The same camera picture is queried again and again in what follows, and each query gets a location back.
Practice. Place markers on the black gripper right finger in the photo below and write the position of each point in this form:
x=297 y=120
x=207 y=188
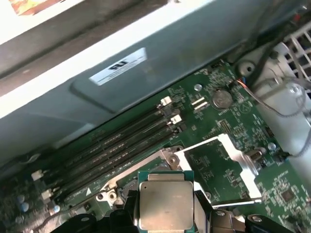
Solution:
x=202 y=213

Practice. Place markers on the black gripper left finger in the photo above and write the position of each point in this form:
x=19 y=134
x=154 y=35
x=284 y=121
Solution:
x=131 y=218

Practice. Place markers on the silver CPU green substrate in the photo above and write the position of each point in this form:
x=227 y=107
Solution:
x=165 y=201

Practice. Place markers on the metal socket cover frame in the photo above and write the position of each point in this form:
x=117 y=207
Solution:
x=243 y=157

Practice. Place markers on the RAM slot dark clips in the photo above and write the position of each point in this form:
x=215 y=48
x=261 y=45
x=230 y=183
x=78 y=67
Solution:
x=121 y=163
x=121 y=140

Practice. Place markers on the internal USB port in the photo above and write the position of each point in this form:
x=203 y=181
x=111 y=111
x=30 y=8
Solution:
x=253 y=155

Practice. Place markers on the silver motherboard screw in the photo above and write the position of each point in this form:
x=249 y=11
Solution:
x=272 y=146
x=198 y=87

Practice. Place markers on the green motherboard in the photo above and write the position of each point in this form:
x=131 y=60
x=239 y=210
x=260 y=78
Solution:
x=206 y=116

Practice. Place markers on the silver coin battery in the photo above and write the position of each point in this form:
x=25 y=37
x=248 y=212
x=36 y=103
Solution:
x=221 y=98

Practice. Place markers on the white label sticker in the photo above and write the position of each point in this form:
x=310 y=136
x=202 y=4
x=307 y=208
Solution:
x=121 y=65

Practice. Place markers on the black and grey PC case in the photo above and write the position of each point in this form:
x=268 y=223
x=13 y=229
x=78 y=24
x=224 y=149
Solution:
x=170 y=48

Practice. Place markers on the silver drive cage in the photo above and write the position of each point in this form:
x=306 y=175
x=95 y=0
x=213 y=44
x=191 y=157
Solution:
x=283 y=52

